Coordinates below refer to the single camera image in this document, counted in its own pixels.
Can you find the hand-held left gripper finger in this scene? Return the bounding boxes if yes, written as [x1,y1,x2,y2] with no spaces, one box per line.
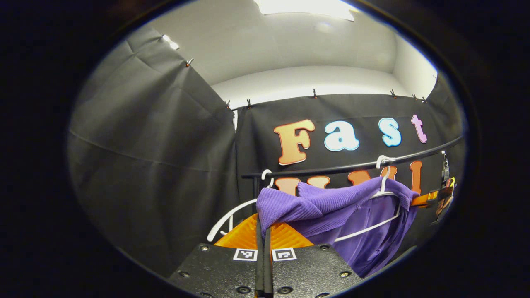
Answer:
[264,221,366,298]
[168,213,265,298]

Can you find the purple ribbed jacket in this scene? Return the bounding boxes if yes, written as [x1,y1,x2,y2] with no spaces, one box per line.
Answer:
[256,177,421,279]

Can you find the white plastic hanger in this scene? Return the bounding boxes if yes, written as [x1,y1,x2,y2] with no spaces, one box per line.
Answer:
[333,155,402,243]
[206,169,275,243]

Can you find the black clothes rack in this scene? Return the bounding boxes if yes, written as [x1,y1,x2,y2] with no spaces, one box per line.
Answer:
[241,136,463,216]

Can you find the black backdrop cloth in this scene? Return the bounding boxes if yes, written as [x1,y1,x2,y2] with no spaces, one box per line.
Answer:
[67,25,466,278]

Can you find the row of small backdrop clips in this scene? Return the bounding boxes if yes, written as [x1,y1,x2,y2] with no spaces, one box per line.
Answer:
[185,58,439,110]

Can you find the ceiling light panel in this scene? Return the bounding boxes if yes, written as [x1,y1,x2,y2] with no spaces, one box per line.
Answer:
[253,0,357,21]

